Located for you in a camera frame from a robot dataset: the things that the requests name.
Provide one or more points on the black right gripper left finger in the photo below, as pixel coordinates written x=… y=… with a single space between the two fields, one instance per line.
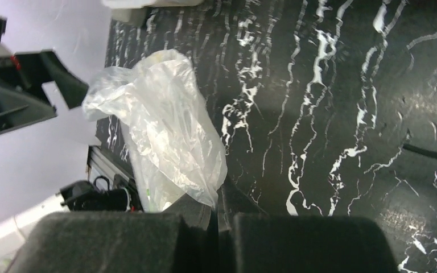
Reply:
x=180 y=239

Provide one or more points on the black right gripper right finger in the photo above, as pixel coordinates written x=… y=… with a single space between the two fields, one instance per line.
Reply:
x=252 y=241

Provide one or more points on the clear plastic bag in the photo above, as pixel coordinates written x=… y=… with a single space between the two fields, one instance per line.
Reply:
x=173 y=146

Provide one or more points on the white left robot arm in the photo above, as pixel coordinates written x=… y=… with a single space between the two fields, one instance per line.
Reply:
x=15 y=230

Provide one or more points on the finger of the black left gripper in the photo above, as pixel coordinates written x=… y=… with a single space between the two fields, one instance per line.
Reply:
x=38 y=68

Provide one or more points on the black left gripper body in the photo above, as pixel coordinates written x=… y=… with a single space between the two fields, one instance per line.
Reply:
x=23 y=101

